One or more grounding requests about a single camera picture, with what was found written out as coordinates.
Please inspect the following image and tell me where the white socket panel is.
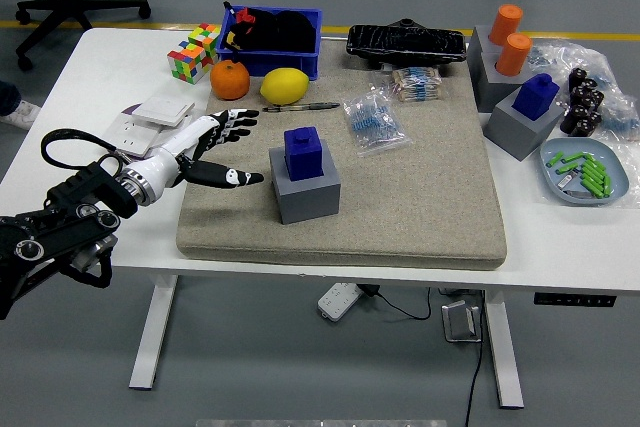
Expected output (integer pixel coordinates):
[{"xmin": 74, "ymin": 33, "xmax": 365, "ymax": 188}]
[{"xmin": 103, "ymin": 111, "xmax": 164, "ymax": 158}]

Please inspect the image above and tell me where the grey cylinder holder block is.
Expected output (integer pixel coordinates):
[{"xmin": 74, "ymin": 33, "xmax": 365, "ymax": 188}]
[
  {"xmin": 466, "ymin": 24, "xmax": 509, "ymax": 83},
  {"xmin": 478, "ymin": 49, "xmax": 541, "ymax": 113}
]

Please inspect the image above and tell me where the long black floor cable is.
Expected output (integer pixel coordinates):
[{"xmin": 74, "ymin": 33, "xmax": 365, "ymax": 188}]
[{"xmin": 463, "ymin": 291, "xmax": 489, "ymax": 427}]

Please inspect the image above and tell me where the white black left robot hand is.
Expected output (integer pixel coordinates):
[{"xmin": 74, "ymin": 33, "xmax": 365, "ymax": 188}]
[{"xmin": 127, "ymin": 107, "xmax": 265, "ymax": 201}]

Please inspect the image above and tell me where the yellow lemon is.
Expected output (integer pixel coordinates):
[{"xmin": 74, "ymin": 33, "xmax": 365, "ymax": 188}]
[{"xmin": 259, "ymin": 67, "xmax": 311, "ymax": 106}]

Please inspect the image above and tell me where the black plug with cord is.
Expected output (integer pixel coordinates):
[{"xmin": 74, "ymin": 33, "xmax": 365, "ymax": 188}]
[{"xmin": 359, "ymin": 284, "xmax": 432, "ymax": 321}]

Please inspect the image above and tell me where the multicolour puzzle cube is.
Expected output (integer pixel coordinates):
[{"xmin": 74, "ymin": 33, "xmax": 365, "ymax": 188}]
[
  {"xmin": 166, "ymin": 42, "xmax": 215, "ymax": 85},
  {"xmin": 187, "ymin": 22, "xmax": 222, "ymax": 61}
]

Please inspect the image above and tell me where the orange cylinder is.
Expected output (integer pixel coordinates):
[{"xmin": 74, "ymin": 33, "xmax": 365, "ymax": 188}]
[
  {"xmin": 488, "ymin": 4, "xmax": 524, "ymax": 47},
  {"xmin": 495, "ymin": 32, "xmax": 533, "ymax": 77}
]

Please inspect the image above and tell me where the grey-brown mat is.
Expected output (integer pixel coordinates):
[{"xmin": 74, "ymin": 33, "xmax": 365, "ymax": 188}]
[{"xmin": 175, "ymin": 49, "xmax": 508, "ymax": 271}]

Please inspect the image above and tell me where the person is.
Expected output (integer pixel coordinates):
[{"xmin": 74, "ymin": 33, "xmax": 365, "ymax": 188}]
[{"xmin": 0, "ymin": 80, "xmax": 44, "ymax": 131}]

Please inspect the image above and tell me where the blue-grey plate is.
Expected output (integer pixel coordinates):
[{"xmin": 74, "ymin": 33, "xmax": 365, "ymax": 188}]
[{"xmin": 539, "ymin": 138, "xmax": 630, "ymax": 207}]

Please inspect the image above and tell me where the bundle of taped resistors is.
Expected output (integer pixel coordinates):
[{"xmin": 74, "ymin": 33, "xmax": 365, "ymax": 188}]
[{"xmin": 372, "ymin": 66, "xmax": 444, "ymax": 103}]

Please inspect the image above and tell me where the black rear-view mirror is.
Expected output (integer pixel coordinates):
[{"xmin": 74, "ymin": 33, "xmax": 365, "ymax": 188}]
[{"xmin": 345, "ymin": 16, "xmax": 467, "ymax": 71}]

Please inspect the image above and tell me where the black grey pen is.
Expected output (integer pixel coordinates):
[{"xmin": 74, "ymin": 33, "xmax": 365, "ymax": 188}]
[{"xmin": 262, "ymin": 101, "xmax": 341, "ymax": 114}]

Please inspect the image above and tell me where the clear plastic sheet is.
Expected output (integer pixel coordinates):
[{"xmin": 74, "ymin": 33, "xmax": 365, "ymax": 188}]
[{"xmin": 612, "ymin": 139, "xmax": 640, "ymax": 208}]

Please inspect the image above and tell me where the black cloth bag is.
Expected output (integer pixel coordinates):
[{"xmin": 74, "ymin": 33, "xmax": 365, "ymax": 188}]
[{"xmin": 222, "ymin": 1, "xmax": 319, "ymax": 54}]

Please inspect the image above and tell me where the bag of blue resistors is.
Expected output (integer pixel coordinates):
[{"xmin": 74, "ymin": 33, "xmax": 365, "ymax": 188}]
[{"xmin": 342, "ymin": 89, "xmax": 414, "ymax": 158}]

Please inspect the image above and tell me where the white power strip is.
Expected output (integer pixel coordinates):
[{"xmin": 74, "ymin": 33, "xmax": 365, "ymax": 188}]
[{"xmin": 317, "ymin": 282, "xmax": 365, "ymax": 322}]

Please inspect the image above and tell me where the grey square seal holder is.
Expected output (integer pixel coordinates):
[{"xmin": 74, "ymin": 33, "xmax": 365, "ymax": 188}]
[
  {"xmin": 483, "ymin": 85, "xmax": 566, "ymax": 162},
  {"xmin": 268, "ymin": 139, "xmax": 343, "ymax": 226}
]

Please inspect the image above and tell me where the purple round disc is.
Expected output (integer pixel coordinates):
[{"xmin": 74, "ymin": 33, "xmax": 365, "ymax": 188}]
[{"xmin": 112, "ymin": 103, "xmax": 194, "ymax": 168}]

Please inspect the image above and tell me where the blue seal stamp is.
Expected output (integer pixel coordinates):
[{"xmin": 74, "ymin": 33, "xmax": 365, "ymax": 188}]
[
  {"xmin": 511, "ymin": 73, "xmax": 560, "ymax": 122},
  {"xmin": 283, "ymin": 125, "xmax": 326, "ymax": 182}
]

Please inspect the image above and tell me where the white table leg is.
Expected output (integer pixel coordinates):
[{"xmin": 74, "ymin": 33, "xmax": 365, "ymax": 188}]
[
  {"xmin": 128, "ymin": 274, "xmax": 179, "ymax": 391},
  {"xmin": 482, "ymin": 291, "xmax": 525, "ymax": 409}
]

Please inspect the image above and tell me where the clear bag of components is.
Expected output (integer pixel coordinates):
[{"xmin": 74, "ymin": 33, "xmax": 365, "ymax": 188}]
[
  {"xmin": 524, "ymin": 39, "xmax": 624, "ymax": 98},
  {"xmin": 597, "ymin": 91, "xmax": 640, "ymax": 144}
]

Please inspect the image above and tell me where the silver metal bracket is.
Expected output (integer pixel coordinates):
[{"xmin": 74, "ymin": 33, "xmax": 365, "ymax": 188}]
[{"xmin": 440, "ymin": 299, "xmax": 484, "ymax": 344}]

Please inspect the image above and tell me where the white wall switch plate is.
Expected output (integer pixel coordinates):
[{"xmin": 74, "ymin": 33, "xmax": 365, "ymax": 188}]
[{"xmin": 131, "ymin": 95, "xmax": 196, "ymax": 127}]

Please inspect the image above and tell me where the black table control panel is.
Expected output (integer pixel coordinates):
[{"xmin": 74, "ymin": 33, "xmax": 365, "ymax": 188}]
[{"xmin": 533, "ymin": 291, "xmax": 617, "ymax": 307}]

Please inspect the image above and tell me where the orange fruit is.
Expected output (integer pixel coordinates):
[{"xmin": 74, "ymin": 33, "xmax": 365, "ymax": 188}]
[{"xmin": 209, "ymin": 59, "xmax": 251, "ymax": 101}]

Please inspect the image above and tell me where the blue plastic bin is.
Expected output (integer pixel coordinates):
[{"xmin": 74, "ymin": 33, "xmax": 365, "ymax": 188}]
[{"xmin": 215, "ymin": 6, "xmax": 324, "ymax": 82}]

